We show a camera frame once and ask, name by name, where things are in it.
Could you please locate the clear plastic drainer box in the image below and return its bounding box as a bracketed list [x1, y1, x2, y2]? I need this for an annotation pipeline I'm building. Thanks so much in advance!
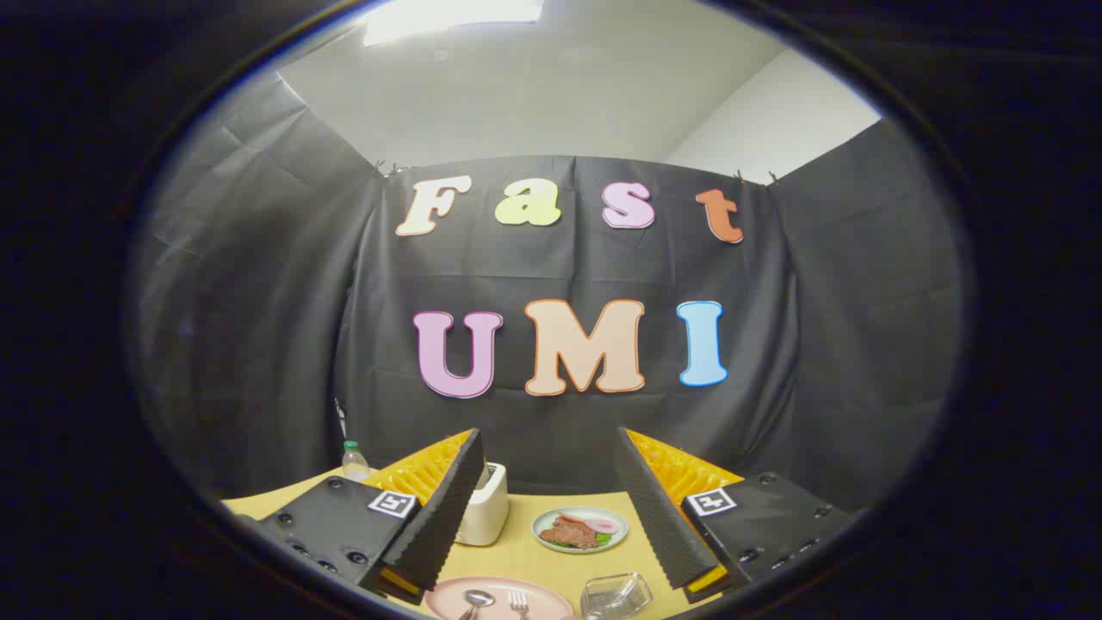
[580, 573, 655, 620]

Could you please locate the pale green food plate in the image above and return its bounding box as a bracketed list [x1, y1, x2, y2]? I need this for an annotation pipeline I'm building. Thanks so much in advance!
[531, 506, 629, 554]

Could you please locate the pink plate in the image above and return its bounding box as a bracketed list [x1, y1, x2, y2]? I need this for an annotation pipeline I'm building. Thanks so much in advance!
[424, 576, 576, 620]

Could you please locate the white toaster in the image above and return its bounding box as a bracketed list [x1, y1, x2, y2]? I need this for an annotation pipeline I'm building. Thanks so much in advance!
[455, 462, 511, 547]

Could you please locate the brown meat slice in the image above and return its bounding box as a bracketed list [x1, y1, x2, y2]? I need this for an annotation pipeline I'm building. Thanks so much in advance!
[540, 515, 601, 549]

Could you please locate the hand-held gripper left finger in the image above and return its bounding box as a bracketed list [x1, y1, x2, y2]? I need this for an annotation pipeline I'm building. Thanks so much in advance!
[232, 428, 487, 605]

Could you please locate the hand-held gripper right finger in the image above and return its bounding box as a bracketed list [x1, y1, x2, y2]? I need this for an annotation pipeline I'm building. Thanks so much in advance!
[615, 426, 862, 605]

